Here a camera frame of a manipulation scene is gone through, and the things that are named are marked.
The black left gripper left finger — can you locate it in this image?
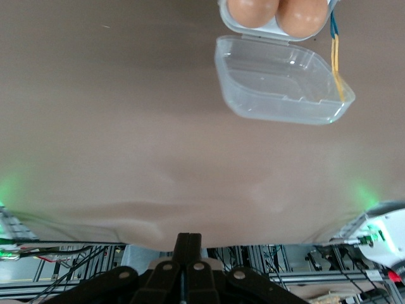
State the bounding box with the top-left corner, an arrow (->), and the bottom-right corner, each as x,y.
40,233 -> 190,304

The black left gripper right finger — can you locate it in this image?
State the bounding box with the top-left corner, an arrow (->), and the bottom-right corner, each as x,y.
186,233 -> 304,304

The clear plastic egg box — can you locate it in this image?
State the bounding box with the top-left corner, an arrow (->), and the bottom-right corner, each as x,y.
214,0 -> 356,126

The brown egg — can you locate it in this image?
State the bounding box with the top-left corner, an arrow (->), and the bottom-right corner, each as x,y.
227,0 -> 281,28
277,0 -> 329,37

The brown table cover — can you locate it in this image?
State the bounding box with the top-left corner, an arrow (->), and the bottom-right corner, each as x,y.
0,0 -> 405,250

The red base button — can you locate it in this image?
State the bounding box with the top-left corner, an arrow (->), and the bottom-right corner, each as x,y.
387,269 -> 405,284

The black base cable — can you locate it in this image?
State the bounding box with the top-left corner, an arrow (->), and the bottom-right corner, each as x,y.
12,243 -> 110,259

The aluminium frame structure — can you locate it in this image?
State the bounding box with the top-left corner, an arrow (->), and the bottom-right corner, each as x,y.
205,243 -> 393,292

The blue yellow string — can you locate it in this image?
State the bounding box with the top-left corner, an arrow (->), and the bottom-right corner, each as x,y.
328,9 -> 347,103

